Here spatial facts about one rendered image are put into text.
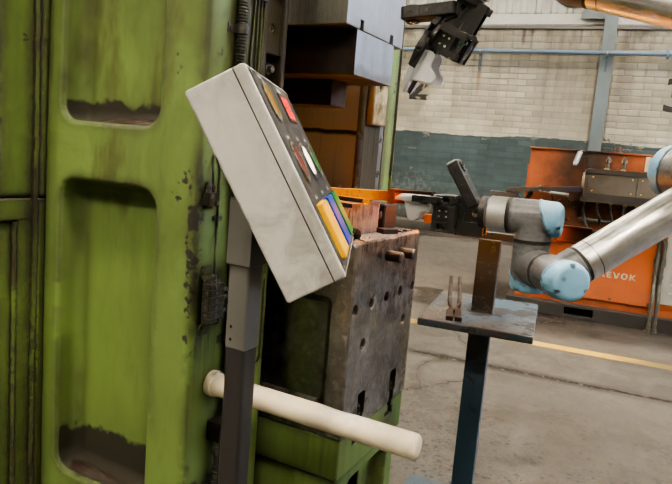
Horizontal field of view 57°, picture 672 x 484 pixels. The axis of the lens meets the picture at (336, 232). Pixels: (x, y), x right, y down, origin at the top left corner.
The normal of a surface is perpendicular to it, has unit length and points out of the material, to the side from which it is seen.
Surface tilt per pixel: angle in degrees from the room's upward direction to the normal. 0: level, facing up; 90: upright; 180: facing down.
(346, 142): 90
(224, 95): 90
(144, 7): 89
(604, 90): 90
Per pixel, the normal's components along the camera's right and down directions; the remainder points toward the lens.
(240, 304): -0.48, 0.08
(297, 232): -0.06, 0.13
